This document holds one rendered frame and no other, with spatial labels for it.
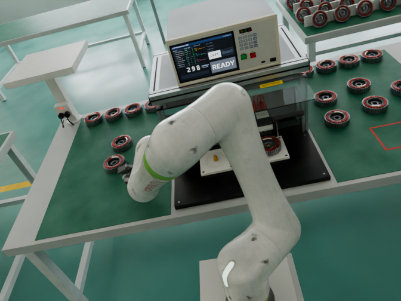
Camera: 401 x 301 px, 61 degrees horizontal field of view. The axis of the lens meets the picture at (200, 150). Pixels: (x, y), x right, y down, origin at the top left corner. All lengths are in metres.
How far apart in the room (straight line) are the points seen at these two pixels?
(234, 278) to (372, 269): 1.29
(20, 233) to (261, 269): 1.16
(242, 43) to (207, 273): 0.87
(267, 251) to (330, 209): 1.41
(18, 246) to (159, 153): 1.10
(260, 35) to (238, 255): 0.85
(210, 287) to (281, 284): 0.22
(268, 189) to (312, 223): 1.35
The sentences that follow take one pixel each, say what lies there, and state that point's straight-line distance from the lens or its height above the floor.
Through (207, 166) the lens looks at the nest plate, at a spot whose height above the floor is 0.78.
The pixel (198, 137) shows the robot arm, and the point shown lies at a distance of 0.72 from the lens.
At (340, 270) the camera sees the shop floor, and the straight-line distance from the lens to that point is 2.08.
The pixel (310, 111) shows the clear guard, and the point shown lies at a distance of 1.32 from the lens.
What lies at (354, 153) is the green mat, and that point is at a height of 0.75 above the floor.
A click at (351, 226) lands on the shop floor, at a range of 2.25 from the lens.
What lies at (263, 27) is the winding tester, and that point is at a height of 1.28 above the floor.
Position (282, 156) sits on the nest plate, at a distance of 1.51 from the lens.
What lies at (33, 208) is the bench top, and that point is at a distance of 1.84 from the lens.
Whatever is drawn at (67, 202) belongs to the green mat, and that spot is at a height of 0.75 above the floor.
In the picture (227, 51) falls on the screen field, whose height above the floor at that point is 1.22.
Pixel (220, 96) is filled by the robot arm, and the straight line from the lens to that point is 0.79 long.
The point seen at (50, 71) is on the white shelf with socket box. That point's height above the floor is 1.21.
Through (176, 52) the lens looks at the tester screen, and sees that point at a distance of 1.40.
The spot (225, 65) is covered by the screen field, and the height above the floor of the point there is 1.16.
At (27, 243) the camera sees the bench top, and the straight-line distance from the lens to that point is 1.69.
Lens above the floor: 1.80
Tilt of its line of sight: 39 degrees down
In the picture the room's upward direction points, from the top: 17 degrees counter-clockwise
